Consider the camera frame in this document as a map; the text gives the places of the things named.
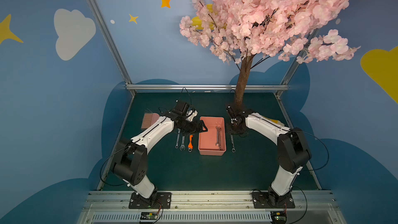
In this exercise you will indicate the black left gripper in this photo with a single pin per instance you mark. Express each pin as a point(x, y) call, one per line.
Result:
point(193, 126)

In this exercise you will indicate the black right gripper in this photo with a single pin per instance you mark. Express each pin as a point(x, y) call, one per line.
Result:
point(235, 124)

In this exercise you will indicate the orange handled adjustable wrench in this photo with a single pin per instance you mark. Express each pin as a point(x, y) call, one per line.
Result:
point(190, 146)

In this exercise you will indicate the large silver combination wrench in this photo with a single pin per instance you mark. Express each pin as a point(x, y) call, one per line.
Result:
point(182, 146)

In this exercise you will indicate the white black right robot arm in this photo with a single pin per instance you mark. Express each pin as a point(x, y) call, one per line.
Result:
point(293, 151)

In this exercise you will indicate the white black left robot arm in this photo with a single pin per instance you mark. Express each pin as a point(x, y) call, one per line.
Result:
point(130, 163)

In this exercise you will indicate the pink plastic storage box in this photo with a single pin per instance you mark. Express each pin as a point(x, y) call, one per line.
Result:
point(207, 140)

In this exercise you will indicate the yellow black work glove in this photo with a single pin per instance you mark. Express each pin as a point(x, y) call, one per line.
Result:
point(276, 121)

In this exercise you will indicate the pink hand brush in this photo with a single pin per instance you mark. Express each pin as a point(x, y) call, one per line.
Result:
point(149, 119)

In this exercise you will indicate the right green circuit board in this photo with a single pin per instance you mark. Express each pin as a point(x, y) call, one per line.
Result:
point(278, 218)

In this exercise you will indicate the green circuit board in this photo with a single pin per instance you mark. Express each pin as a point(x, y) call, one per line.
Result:
point(278, 218)
point(148, 216)

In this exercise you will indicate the left green circuit board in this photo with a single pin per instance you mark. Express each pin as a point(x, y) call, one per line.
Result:
point(148, 216)

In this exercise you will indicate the pink artificial blossom tree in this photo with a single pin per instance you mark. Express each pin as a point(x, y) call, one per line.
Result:
point(238, 30)

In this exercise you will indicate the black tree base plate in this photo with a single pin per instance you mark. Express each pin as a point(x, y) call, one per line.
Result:
point(231, 105)

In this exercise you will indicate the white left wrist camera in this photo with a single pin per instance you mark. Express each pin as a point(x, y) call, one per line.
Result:
point(191, 114)

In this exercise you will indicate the aluminium right corner post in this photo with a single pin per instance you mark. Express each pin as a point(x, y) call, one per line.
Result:
point(294, 65)

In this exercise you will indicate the aluminium corner post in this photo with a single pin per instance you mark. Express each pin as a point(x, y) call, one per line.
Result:
point(100, 20)
point(294, 65)

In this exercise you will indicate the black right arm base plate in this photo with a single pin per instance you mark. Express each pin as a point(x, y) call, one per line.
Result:
point(264, 199)

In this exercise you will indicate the aluminium back frame rail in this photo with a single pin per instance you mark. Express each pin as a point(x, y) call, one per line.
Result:
point(165, 87)

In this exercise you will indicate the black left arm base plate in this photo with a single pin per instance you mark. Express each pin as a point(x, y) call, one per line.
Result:
point(156, 200)

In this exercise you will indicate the aluminium left corner post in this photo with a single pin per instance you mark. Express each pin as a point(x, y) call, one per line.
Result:
point(100, 20)

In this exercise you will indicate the aluminium front rail platform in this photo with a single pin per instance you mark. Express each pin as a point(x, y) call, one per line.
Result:
point(211, 207)

